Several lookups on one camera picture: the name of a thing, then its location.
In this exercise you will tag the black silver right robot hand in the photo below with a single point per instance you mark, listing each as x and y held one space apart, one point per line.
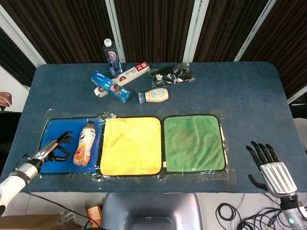
278 177

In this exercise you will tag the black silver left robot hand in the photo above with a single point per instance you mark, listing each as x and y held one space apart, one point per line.
48 149

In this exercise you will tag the orange drink bottle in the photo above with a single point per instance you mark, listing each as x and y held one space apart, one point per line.
85 146

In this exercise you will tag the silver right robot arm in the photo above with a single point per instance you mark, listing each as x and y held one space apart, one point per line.
290 214

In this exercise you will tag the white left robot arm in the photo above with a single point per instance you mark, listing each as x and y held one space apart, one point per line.
14 182

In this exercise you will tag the blue cloth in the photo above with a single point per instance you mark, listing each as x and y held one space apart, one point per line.
55 127

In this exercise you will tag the person hand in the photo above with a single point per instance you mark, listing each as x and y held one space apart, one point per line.
5 99

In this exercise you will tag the yellow cloth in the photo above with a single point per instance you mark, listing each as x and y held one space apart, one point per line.
130 146

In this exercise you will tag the green cloth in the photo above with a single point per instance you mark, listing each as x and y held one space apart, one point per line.
194 143

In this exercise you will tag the clear water bottle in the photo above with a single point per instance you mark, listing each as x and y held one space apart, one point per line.
113 57

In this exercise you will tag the cream sauce squeeze bottle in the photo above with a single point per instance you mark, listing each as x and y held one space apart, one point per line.
156 94

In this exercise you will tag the brown cardboard box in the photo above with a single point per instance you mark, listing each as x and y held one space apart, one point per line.
36 222

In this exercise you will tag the small white cookie box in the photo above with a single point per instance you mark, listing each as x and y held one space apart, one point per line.
98 92

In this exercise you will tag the orange block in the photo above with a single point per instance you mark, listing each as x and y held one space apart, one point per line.
94 214

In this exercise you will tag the clear plastic sheet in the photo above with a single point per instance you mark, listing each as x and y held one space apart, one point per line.
192 178

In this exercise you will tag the blue cookie box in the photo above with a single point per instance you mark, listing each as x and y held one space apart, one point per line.
109 87

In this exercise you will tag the white red cookie box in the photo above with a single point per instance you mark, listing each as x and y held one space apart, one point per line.
134 70

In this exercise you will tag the grey robot torso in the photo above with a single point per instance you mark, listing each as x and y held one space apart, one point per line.
148 210

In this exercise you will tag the black item in plastic bag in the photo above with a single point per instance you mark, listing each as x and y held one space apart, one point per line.
171 74

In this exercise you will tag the white frame post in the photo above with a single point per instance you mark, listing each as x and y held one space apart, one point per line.
116 31
254 31
21 38
194 28

